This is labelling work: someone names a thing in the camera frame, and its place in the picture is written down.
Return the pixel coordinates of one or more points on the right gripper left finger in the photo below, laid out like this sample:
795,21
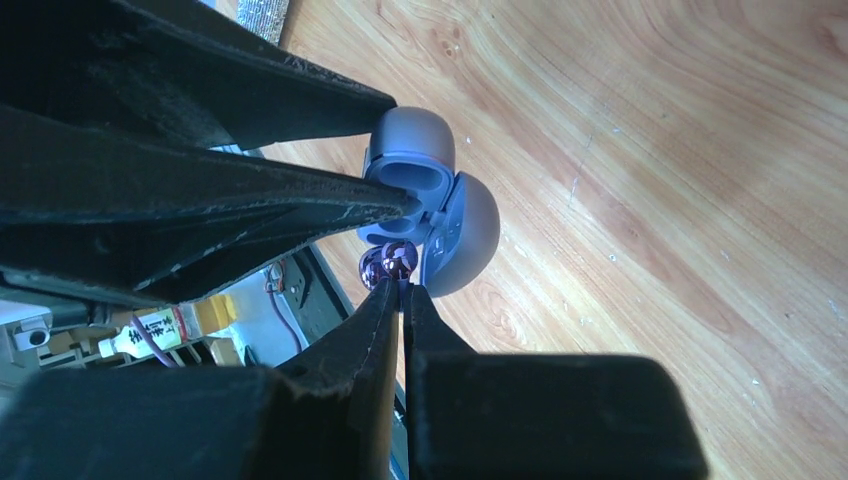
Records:
324,414

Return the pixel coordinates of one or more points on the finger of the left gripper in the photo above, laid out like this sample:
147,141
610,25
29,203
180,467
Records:
175,70
100,217

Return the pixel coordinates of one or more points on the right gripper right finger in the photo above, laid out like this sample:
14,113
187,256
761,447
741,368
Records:
474,415

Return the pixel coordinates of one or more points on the purple earbud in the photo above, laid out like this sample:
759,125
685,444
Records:
395,260

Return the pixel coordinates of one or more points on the lavender oval charging case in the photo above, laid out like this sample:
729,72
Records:
453,218

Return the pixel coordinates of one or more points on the yellow tea bottle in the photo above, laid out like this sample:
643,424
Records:
171,327

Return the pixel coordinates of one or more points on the silver glitter microphone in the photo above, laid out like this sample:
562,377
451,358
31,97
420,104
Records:
263,18

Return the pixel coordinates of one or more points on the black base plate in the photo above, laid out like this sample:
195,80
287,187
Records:
313,294

